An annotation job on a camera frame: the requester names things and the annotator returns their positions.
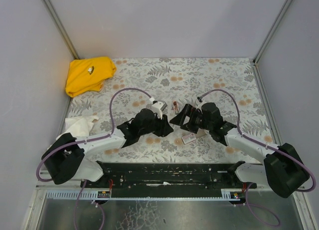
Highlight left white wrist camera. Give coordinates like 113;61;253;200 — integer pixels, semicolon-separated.
149;97;167;119

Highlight yellow folded cloth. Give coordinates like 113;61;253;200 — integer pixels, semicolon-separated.
65;56;117;98

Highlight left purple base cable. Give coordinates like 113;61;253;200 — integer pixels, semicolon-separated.
73;180;105;230

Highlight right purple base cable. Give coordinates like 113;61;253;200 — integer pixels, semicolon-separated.
243;184;280;227

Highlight white slotted cable duct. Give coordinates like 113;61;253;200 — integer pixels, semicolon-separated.
46;190;241;203

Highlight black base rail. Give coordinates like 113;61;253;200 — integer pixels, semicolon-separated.
85;161;248;189

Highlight red white staple box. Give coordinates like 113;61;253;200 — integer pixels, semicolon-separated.
181;130;206;144

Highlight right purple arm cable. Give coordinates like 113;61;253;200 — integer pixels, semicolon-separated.
197;89;317;192

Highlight white crumpled cloth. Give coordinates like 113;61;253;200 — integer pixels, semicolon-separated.
56;115;99;140

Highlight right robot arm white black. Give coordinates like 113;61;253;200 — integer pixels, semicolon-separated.
170;103;310;198

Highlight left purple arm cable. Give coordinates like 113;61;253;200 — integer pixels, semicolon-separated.
36;87;154;182

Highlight floral patterned table mat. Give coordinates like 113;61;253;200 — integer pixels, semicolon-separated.
68;58;273;163

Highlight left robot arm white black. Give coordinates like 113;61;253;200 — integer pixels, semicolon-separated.
40;108;173;185

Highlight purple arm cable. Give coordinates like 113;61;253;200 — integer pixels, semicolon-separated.
197;89;317;192
36;87;154;182

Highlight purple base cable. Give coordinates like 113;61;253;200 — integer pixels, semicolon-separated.
243;184;280;227
73;180;105;230

